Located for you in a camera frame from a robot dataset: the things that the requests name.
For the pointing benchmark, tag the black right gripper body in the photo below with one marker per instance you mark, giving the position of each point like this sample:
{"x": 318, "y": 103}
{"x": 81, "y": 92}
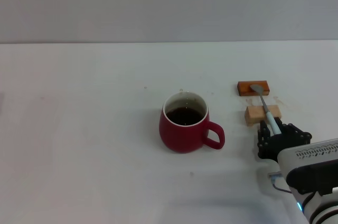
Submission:
{"x": 285, "y": 143}

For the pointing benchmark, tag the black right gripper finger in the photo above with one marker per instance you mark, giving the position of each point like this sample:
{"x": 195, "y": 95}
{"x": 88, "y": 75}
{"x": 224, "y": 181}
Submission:
{"x": 264, "y": 136}
{"x": 290, "y": 128}

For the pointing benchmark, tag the red ceramic mug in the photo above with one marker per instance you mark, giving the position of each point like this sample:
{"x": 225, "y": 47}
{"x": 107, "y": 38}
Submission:
{"x": 179, "y": 136}

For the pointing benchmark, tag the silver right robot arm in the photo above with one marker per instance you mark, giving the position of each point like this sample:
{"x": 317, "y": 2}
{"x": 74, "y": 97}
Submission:
{"x": 311, "y": 176}

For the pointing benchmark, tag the light wooden spoon rest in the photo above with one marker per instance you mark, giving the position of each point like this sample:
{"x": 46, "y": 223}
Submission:
{"x": 253, "y": 115}

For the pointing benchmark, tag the dark orange wooden block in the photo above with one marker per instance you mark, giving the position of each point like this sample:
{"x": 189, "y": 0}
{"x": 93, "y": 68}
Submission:
{"x": 245, "y": 88}

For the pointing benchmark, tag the dark coffee liquid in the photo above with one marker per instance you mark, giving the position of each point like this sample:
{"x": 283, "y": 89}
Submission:
{"x": 185, "y": 115}

